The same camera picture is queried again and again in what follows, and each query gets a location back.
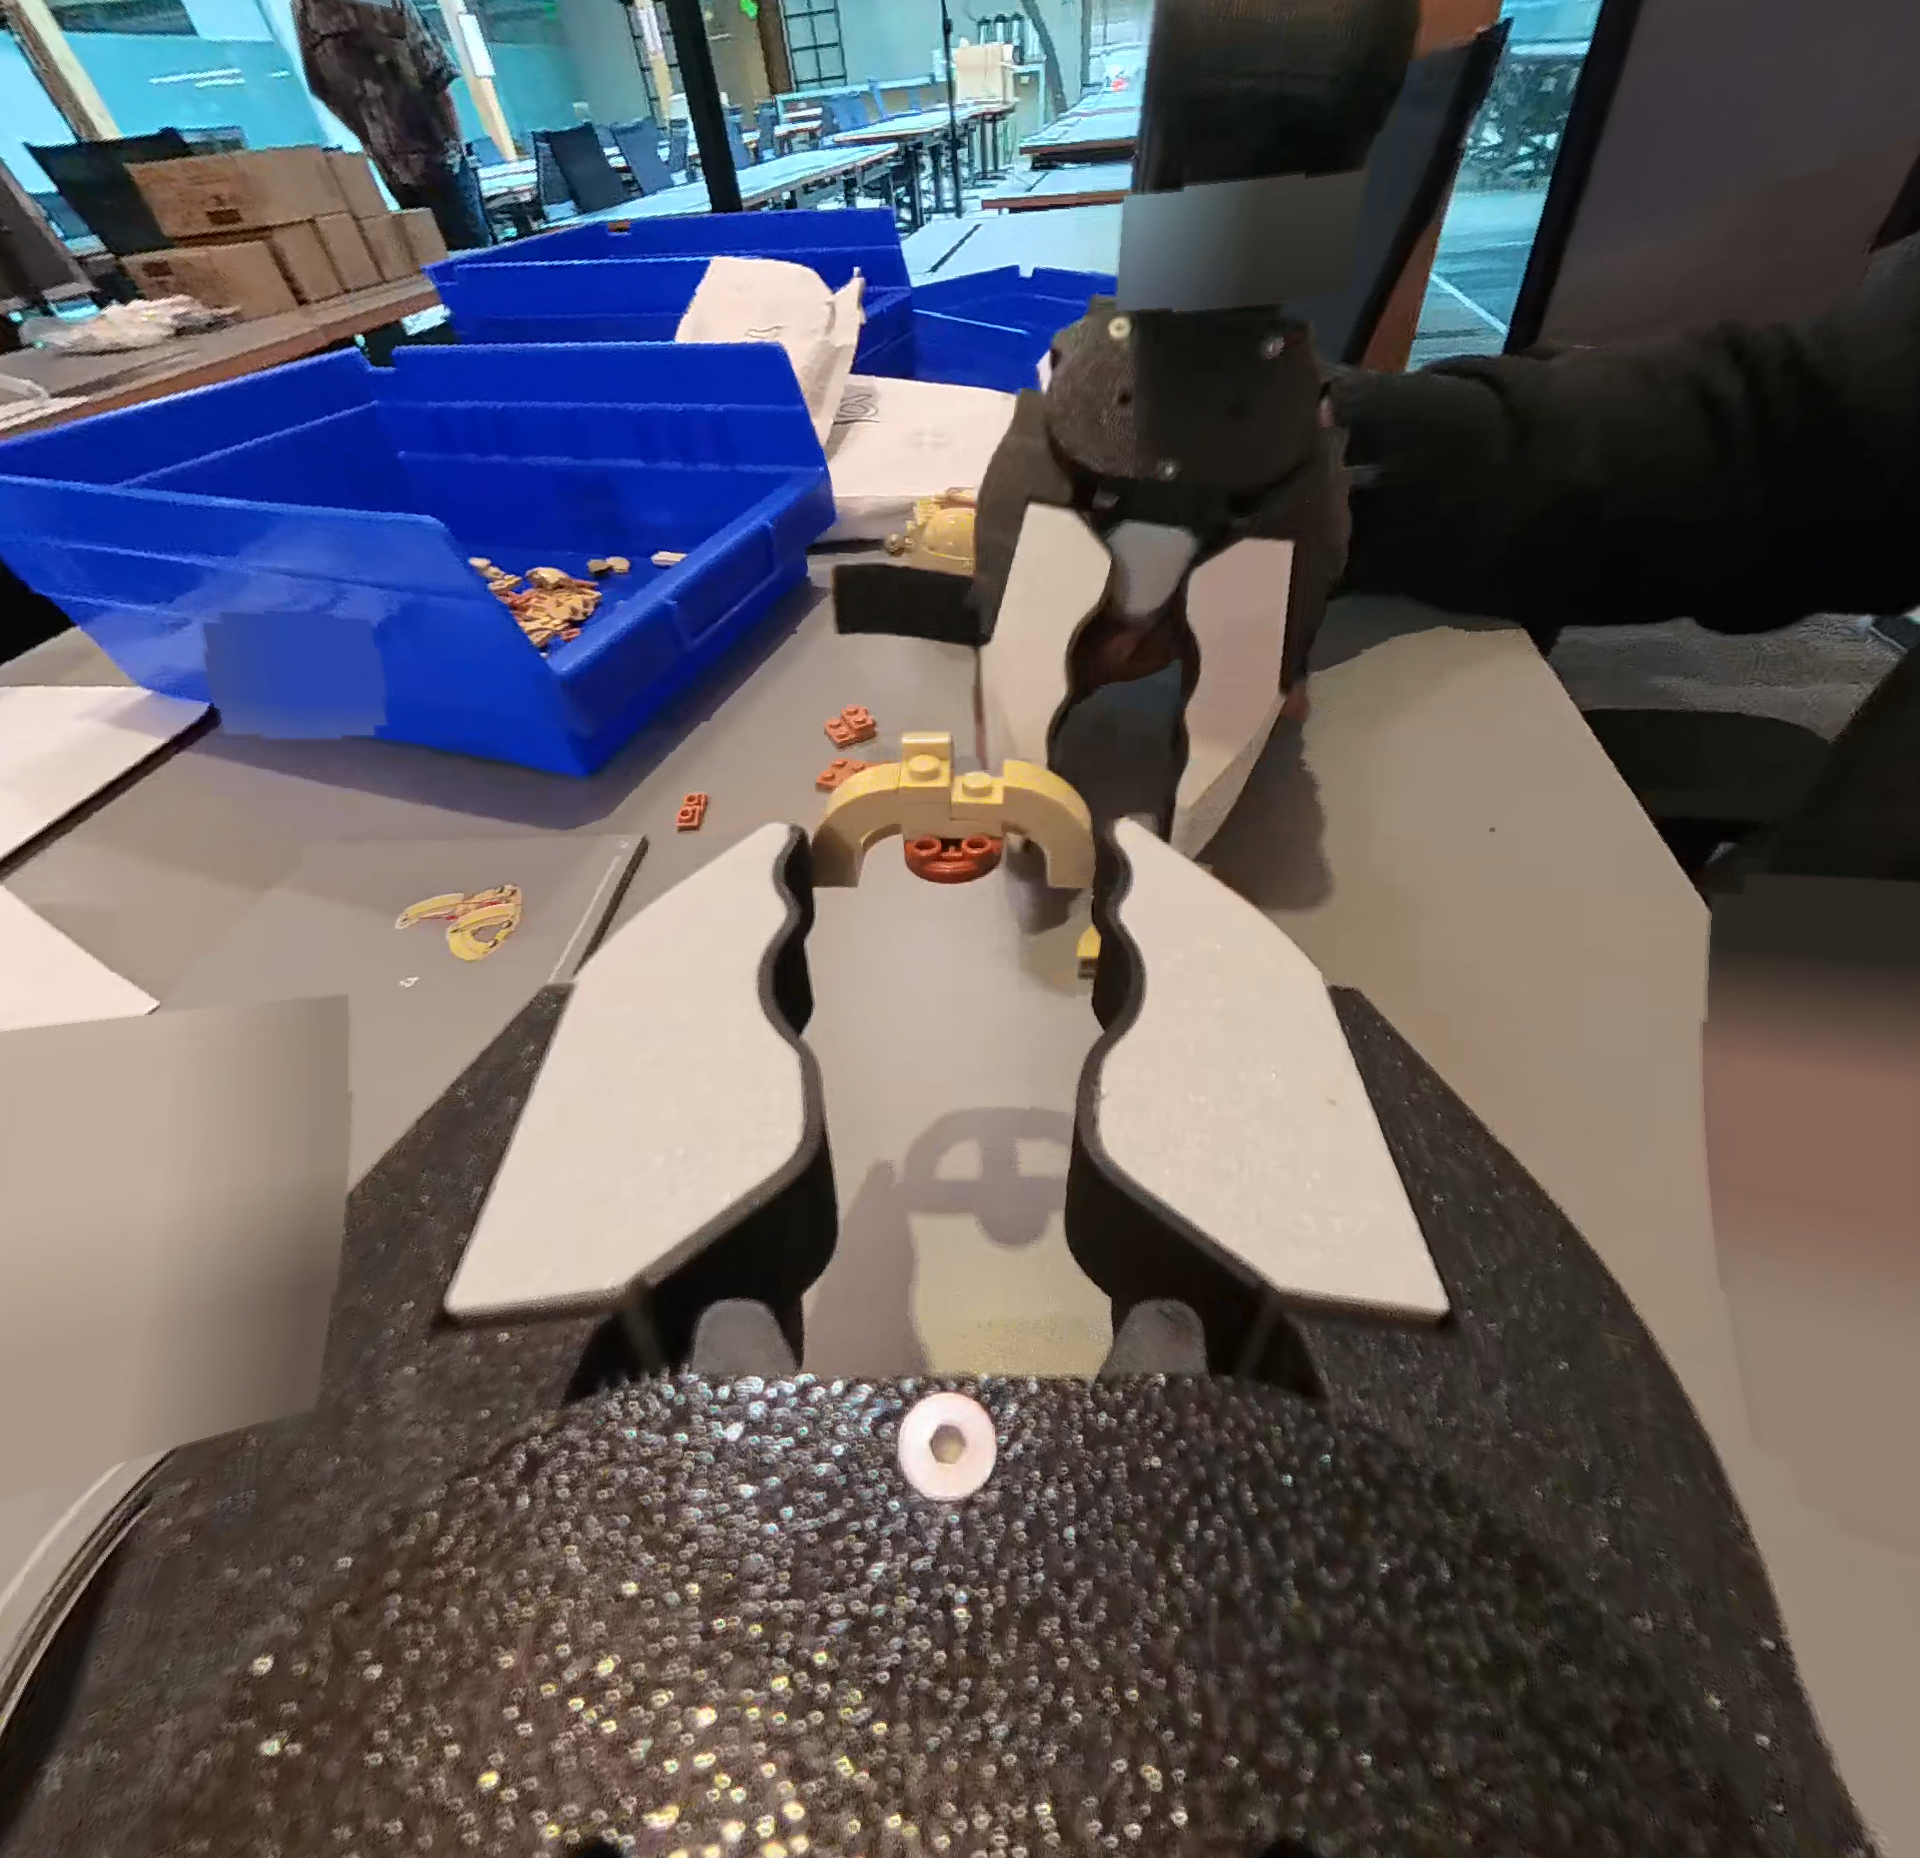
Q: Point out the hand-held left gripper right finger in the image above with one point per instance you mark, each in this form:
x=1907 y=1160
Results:
x=1258 y=1109

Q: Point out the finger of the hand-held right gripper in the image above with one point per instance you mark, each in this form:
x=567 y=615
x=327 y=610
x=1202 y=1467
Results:
x=1245 y=657
x=1036 y=612

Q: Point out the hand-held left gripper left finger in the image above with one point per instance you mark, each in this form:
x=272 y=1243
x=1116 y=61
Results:
x=645 y=1077

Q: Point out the tan arch brick assembly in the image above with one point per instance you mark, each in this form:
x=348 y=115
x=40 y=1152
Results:
x=855 y=823

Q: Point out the person's right forearm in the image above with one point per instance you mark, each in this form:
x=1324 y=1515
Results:
x=1619 y=462

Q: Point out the grey desk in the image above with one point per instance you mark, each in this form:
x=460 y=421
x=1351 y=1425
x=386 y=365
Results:
x=1424 y=914

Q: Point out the person's right hand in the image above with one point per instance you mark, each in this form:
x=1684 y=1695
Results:
x=1125 y=651

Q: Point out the tan round brick model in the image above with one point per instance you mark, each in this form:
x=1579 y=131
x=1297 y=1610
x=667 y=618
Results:
x=944 y=536

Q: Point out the grey instruction booklet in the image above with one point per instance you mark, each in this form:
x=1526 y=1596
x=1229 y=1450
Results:
x=570 y=898

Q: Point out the blue plastic bin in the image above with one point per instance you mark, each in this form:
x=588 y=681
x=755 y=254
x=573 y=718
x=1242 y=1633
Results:
x=976 y=322
x=298 y=538
x=570 y=291

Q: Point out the black framed monitor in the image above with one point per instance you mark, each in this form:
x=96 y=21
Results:
x=1440 y=165

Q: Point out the crumpled white paper bag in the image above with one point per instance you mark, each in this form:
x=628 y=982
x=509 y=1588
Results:
x=756 y=312

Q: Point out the row of office tables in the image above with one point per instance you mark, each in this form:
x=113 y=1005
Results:
x=841 y=132

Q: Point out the pile of small bricks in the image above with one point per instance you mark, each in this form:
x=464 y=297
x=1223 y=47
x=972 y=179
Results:
x=546 y=606

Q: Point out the black floor lamp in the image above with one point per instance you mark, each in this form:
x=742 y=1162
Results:
x=698 y=74

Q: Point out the white paper sheet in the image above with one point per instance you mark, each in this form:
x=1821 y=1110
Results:
x=61 y=974

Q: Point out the wooden side table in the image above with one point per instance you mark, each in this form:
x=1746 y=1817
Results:
x=179 y=361

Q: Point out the stack of cardboard boxes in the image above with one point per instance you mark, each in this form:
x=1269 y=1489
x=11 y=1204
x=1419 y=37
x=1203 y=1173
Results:
x=225 y=193

